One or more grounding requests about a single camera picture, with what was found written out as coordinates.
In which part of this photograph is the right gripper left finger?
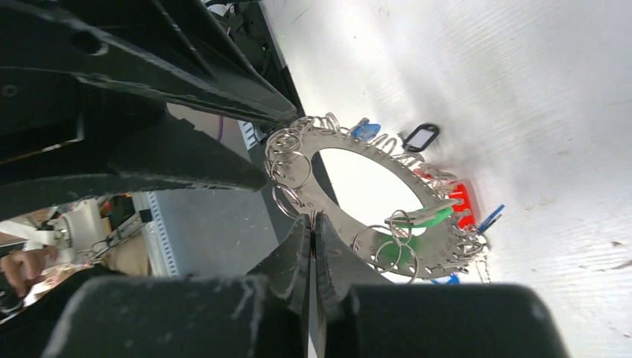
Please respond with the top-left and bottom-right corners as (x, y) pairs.
(43, 215), (311, 357)

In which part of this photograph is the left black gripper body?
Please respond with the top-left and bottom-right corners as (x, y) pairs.
(1, 69), (166, 161)

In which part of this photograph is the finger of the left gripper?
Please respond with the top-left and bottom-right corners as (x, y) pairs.
(1, 119), (266, 220)
(1, 1), (297, 125)

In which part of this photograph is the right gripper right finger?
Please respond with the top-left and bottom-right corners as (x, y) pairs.
(314, 213), (567, 357)

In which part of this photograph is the metal disc keyring holder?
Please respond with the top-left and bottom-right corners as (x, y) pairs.
(264, 113), (491, 284)

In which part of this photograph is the key with green tag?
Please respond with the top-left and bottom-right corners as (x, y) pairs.
(368, 199), (466, 277)

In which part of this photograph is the red tag on disc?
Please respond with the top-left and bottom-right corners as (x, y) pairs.
(414, 168), (478, 230)

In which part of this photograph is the key with blue tag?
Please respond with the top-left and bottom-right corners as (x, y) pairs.
(478, 204), (505, 234)

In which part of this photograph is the blue tag key on disc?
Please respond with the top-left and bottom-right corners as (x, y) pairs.
(350, 118), (382, 141)

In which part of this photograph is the black tag on disc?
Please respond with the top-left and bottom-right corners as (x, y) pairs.
(402, 123), (440, 153)

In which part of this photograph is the left white cable duct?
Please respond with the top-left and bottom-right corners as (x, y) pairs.
(130, 118), (262, 277)

